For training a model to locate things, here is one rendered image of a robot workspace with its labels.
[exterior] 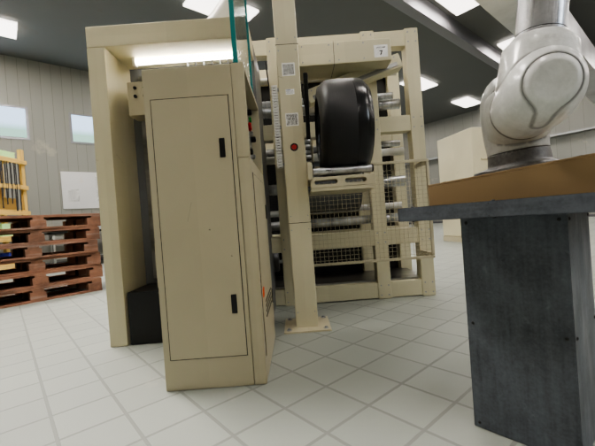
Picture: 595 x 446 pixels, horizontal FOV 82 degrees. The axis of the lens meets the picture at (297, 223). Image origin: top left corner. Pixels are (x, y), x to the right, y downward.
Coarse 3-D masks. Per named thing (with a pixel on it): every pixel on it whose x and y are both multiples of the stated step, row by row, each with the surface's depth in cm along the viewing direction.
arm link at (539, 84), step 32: (544, 0) 75; (544, 32) 73; (512, 64) 76; (544, 64) 69; (576, 64) 67; (512, 96) 74; (544, 96) 70; (576, 96) 69; (512, 128) 82; (544, 128) 78
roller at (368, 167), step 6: (318, 168) 192; (324, 168) 192; (330, 168) 192; (336, 168) 192; (342, 168) 192; (348, 168) 192; (354, 168) 192; (360, 168) 192; (366, 168) 192; (372, 168) 192; (318, 174) 192; (324, 174) 193; (330, 174) 193
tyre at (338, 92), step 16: (336, 80) 191; (352, 80) 190; (320, 96) 187; (336, 96) 181; (352, 96) 181; (368, 96) 183; (320, 112) 187; (336, 112) 179; (352, 112) 180; (368, 112) 180; (320, 128) 230; (336, 128) 180; (352, 128) 181; (368, 128) 181; (320, 144) 226; (336, 144) 184; (352, 144) 184; (368, 144) 185; (320, 160) 217; (336, 160) 190; (352, 160) 191; (368, 160) 194
